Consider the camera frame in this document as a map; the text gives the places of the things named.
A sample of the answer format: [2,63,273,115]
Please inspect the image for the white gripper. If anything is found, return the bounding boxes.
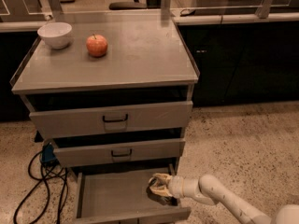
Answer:
[149,173,184,198]

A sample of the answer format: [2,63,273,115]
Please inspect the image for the silver blue redbull can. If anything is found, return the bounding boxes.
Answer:
[146,185,178,206]

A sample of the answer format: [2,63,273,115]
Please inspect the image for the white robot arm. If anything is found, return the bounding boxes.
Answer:
[149,173,299,224]

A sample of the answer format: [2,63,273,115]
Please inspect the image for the grey bottom drawer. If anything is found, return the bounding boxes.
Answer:
[73,161,191,224]

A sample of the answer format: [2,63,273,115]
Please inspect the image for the grey drawer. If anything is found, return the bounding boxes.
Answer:
[73,161,191,224]
[53,128,185,167]
[29,86,192,138]

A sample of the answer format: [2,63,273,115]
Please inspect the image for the grey middle drawer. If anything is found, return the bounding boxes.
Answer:
[53,128,185,167]

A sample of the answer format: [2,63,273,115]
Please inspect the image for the grey drawer cabinet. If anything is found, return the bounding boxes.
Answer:
[9,10,200,224]

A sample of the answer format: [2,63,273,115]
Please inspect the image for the grey top drawer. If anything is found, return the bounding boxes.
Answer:
[29,86,192,138]

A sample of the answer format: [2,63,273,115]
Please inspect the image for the blue power box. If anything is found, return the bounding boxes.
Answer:
[40,144,57,166]

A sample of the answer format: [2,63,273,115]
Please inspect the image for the red apple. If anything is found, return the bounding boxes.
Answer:
[86,35,107,57]

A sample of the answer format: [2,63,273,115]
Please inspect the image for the black office chair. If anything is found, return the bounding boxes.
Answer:
[109,0,147,10]

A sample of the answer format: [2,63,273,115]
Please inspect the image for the white ceramic bowl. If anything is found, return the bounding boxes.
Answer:
[37,22,73,49]

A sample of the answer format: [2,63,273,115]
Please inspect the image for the black floor cables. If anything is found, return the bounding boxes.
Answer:
[12,149,69,224]

